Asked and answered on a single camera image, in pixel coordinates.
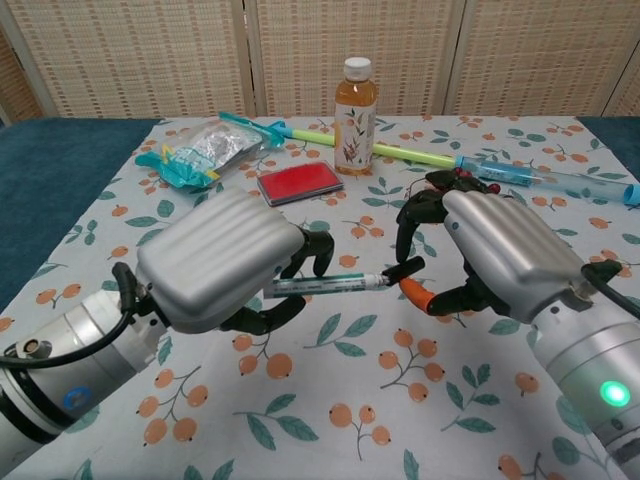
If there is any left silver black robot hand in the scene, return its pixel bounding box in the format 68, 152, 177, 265
134, 187, 336, 335

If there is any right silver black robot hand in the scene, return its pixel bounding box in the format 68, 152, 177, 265
395, 169, 587, 322

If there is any black marker cap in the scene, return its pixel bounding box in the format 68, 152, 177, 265
381, 256, 424, 287

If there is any white green marker pen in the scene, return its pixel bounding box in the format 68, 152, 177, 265
262, 269, 390, 300

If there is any tea bottle with white cap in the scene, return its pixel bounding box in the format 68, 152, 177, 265
333, 56, 380, 177

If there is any dark purple grape bunch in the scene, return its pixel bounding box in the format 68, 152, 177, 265
404, 167, 503, 206

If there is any silver teal snack bag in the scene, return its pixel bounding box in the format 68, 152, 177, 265
134, 122, 265, 188

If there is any red ink stamp pad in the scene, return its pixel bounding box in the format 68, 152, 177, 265
256, 160, 345, 208

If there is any green blue water pump toy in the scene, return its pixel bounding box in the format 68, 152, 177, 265
218, 111, 640, 205

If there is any fruit and leaf print tablecloth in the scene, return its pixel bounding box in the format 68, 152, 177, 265
0, 114, 640, 480

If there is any woven bamboo folding screen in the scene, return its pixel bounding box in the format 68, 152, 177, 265
0, 0, 640, 126

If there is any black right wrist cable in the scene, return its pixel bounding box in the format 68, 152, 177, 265
581, 259, 640, 322

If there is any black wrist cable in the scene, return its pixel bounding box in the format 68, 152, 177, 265
581, 259, 640, 322
0, 260, 147, 372

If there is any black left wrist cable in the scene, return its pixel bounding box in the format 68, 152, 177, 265
0, 260, 147, 372

